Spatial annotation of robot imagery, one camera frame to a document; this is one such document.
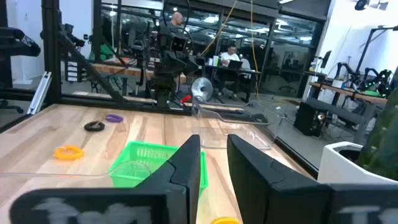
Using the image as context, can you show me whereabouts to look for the round silver floor fan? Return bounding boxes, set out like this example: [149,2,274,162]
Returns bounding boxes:
[190,77,214,102]

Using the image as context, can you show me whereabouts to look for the white hexagonal plant pot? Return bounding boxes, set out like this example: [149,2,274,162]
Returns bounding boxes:
[317,141,398,184]

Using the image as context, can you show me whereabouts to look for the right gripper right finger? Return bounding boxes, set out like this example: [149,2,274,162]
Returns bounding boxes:
[226,134,398,224]

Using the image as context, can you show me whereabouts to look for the green cactus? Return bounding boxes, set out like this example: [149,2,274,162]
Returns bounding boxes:
[357,86,398,181]

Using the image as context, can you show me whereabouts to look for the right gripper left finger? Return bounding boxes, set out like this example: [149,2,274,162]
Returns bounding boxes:
[9,134,201,224]

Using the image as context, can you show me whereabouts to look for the background robot arms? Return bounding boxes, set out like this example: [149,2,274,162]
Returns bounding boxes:
[334,61,394,97]

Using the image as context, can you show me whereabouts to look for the black aluminium table frame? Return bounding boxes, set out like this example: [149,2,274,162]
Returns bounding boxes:
[0,0,320,180]

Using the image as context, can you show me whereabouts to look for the wooden background table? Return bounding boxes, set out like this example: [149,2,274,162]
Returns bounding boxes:
[91,62,187,85]

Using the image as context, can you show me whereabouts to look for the silver aluminium profile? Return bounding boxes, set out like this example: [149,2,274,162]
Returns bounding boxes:
[26,71,52,115]

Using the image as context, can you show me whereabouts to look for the green plastic basket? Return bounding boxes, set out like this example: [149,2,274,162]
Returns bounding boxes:
[108,141,208,197]

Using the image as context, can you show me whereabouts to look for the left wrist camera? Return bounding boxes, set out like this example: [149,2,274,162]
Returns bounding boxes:
[169,34,188,53]

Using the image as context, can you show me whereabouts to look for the person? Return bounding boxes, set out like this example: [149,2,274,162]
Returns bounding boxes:
[217,44,242,97]
[167,11,185,29]

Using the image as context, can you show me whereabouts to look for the black spring keychain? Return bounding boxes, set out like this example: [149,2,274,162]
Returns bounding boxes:
[83,121,106,132]

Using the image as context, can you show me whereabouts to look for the black floor box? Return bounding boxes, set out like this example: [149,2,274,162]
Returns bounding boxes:
[294,101,327,138]

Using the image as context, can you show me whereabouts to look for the clear plastic bin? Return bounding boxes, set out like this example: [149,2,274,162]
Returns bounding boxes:
[0,160,153,190]
[191,95,277,150]

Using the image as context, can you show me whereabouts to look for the black laptop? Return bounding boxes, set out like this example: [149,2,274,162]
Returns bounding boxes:
[228,59,244,71]

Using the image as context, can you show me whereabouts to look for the yellow hanging cable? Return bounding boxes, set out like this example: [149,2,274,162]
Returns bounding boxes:
[198,0,239,57]
[249,0,261,97]

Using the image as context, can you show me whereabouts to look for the wooden workbench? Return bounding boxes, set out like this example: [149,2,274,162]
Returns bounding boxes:
[306,81,389,144]

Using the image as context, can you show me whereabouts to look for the black monitor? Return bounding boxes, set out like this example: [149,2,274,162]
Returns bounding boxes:
[320,50,332,69]

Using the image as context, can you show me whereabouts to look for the black rig frame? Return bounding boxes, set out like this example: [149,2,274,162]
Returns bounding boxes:
[354,26,398,75]

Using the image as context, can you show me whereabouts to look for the yellow spring keychain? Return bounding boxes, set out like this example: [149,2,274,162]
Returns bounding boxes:
[210,217,241,224]
[53,144,85,161]

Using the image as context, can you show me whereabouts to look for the black office desk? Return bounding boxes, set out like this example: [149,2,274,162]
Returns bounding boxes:
[203,63,262,103]

